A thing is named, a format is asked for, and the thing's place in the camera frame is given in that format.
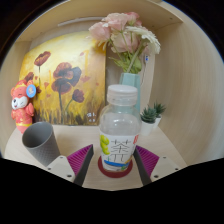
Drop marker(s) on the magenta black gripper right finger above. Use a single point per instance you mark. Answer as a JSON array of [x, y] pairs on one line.
[[152, 167]]

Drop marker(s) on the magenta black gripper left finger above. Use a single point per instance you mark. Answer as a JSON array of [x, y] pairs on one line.
[[73, 167]]

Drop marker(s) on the clear plastic water bottle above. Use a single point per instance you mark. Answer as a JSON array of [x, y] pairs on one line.
[[119, 126]]

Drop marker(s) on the red round coaster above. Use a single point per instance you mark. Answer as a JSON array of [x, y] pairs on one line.
[[113, 174]]

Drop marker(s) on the grey plastic cup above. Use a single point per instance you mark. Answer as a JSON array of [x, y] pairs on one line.
[[40, 141]]

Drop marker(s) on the small potted succulent front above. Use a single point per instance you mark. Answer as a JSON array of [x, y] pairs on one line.
[[148, 117]]

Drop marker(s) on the small potted succulent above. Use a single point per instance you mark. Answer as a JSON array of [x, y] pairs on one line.
[[148, 117], [160, 108]]

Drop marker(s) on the small potted succulent rear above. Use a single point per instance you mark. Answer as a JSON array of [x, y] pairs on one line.
[[160, 108]]

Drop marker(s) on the red plush toy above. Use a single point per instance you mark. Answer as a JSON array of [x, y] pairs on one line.
[[22, 109]]

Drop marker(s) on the poppy flower painting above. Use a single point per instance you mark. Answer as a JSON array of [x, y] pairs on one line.
[[69, 74]]

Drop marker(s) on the pink white flower bouquet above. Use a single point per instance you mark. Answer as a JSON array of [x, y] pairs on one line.
[[128, 39]]

